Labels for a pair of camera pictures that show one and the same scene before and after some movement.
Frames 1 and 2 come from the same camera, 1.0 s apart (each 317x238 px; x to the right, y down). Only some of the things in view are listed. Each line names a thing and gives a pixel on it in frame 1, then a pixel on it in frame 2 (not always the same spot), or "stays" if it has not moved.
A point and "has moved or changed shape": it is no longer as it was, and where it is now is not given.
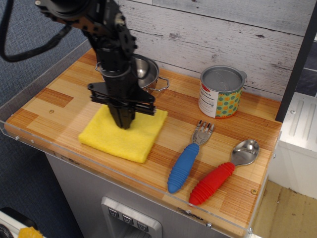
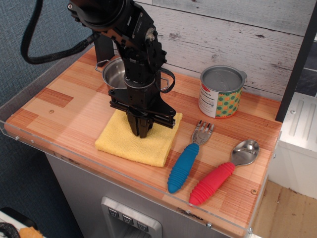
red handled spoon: (244, 152) stays
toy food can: (221, 91) stays
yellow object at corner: (29, 232) stays
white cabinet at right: (294, 162) stays
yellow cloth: (136, 143) has moved or changed shape
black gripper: (121, 89) to (142, 96)
